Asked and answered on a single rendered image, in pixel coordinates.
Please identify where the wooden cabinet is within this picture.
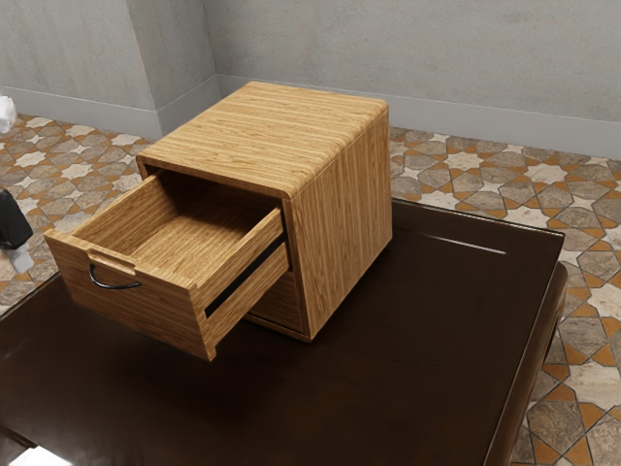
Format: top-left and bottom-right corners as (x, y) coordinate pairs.
(136, 81), (393, 345)

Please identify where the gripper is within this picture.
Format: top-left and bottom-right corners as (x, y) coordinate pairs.
(0, 187), (36, 275)

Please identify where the open wooden drawer black handle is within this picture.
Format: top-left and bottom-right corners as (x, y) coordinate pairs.
(43, 172), (292, 362)

